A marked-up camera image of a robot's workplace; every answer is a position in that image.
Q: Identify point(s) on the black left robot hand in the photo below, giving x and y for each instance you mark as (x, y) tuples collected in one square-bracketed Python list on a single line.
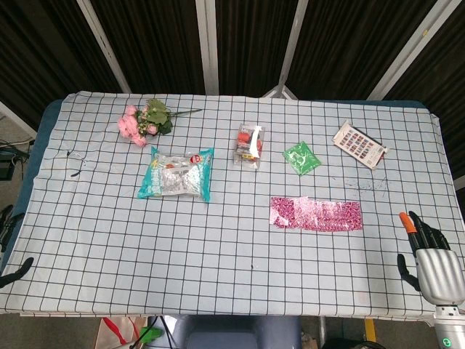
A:
[(14, 272)]

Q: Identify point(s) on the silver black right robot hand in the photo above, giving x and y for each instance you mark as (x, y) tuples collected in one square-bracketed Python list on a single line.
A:
[(437, 272)]

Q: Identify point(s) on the pink sachet strip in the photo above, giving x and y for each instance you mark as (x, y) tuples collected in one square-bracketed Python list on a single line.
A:
[(327, 216)]

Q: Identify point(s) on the yellow strip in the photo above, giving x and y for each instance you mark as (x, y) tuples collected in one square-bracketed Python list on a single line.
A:
[(370, 331)]

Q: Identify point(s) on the light blue checkered tablecloth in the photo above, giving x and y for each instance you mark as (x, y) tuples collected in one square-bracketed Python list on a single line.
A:
[(109, 236)]

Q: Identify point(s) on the white orange tote bag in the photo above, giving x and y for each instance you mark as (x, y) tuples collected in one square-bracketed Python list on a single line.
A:
[(109, 336)]

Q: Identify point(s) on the metal table leg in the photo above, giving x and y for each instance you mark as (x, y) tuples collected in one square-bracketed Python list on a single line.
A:
[(322, 329)]

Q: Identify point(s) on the green plastic object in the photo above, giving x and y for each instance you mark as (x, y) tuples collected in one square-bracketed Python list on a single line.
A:
[(150, 333)]

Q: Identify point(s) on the nail sticker card package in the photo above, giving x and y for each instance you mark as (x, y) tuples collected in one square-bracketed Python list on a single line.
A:
[(357, 143)]

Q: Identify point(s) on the green sachet packet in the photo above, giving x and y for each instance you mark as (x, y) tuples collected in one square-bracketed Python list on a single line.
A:
[(301, 158)]

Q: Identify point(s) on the pink artificial flower bouquet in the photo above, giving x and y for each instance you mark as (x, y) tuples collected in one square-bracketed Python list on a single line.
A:
[(129, 125)]

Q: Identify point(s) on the teal silver snack bag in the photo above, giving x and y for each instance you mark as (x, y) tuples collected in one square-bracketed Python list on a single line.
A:
[(174, 174)]

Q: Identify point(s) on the dark blue robot torso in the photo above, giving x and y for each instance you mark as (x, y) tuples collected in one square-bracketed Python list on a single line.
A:
[(236, 334)]

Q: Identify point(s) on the clear box with red toy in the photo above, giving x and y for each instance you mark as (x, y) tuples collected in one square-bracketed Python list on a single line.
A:
[(248, 145)]

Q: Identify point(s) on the white stand base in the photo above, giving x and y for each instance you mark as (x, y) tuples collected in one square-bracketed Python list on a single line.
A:
[(279, 89)]

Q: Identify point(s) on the white frame bar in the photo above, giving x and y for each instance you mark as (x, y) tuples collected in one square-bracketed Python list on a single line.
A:
[(18, 118)]

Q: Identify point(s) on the white frame post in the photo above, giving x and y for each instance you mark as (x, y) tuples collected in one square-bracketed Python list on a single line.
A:
[(208, 47), (407, 49), (104, 47), (293, 36)]

